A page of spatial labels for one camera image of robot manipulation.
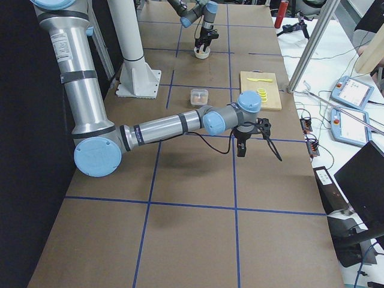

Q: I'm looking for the clear plastic egg box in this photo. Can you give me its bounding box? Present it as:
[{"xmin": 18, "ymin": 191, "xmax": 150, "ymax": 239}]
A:
[{"xmin": 190, "ymin": 88, "xmax": 209, "ymax": 106}]

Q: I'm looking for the black power box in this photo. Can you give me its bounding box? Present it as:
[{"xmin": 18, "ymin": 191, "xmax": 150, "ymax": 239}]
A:
[{"xmin": 313, "ymin": 166, "xmax": 353, "ymax": 215}]

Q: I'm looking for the white bowl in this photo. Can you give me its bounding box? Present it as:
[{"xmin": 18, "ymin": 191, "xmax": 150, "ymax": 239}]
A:
[{"xmin": 193, "ymin": 46, "xmax": 211, "ymax": 59}]

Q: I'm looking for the upper orange circuit board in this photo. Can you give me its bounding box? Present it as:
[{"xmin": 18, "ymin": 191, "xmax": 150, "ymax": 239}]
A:
[{"xmin": 300, "ymin": 118, "xmax": 313, "ymax": 134}]

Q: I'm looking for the orange circuit board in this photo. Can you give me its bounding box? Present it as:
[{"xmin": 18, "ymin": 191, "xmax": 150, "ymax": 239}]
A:
[
  {"xmin": 306, "ymin": 139, "xmax": 320, "ymax": 158},
  {"xmin": 300, "ymin": 118, "xmax": 313, "ymax": 134}
]

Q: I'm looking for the yellow sliced toy food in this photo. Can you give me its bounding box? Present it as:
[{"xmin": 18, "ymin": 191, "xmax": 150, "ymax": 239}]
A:
[{"xmin": 257, "ymin": 88, "xmax": 268, "ymax": 103}]

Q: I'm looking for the lower orange circuit board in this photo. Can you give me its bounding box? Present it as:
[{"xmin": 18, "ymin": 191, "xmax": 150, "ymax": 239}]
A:
[{"xmin": 306, "ymin": 139, "xmax": 320, "ymax": 158}]

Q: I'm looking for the wooden cutting board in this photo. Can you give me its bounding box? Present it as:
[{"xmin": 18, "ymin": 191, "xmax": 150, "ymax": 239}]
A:
[{"xmin": 240, "ymin": 71, "xmax": 282, "ymax": 110}]

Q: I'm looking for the yellow plastic knife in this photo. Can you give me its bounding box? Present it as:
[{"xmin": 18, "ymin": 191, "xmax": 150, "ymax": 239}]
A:
[{"xmin": 246, "ymin": 77, "xmax": 274, "ymax": 83}]

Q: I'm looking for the lower teach pendant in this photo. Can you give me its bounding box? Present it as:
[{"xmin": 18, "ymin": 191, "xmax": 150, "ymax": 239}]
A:
[{"xmin": 331, "ymin": 107, "xmax": 372, "ymax": 147}]

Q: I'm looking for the teach pendant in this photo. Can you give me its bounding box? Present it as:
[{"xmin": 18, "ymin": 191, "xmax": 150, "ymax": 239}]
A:
[
  {"xmin": 331, "ymin": 107, "xmax": 372, "ymax": 147},
  {"xmin": 331, "ymin": 76, "xmax": 374, "ymax": 110}
]

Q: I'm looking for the black small tripod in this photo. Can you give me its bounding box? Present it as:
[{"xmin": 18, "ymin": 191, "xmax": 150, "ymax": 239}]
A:
[{"xmin": 277, "ymin": 11, "xmax": 311, "ymax": 40}]

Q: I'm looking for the upper teach pendant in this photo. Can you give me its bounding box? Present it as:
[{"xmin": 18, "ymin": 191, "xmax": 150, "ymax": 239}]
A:
[{"xmin": 331, "ymin": 76, "xmax": 374, "ymax": 110}]

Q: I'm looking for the black monitor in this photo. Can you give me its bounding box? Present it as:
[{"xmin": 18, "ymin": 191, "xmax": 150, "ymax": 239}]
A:
[{"xmin": 334, "ymin": 140, "xmax": 383, "ymax": 236}]

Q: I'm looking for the wooden plank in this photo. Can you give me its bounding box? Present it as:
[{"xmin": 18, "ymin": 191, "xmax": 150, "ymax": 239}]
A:
[{"xmin": 353, "ymin": 15, "xmax": 383, "ymax": 74}]

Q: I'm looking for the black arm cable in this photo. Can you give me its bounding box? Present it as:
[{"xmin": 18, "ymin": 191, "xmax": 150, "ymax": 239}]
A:
[{"xmin": 155, "ymin": 130, "xmax": 241, "ymax": 156}]

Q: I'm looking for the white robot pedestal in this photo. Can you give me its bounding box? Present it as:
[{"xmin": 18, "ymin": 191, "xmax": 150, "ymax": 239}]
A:
[{"xmin": 107, "ymin": 0, "xmax": 161, "ymax": 99}]

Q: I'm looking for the aluminium frame post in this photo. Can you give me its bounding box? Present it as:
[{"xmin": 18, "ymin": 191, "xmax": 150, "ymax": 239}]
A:
[{"xmin": 287, "ymin": 0, "xmax": 340, "ymax": 94}]

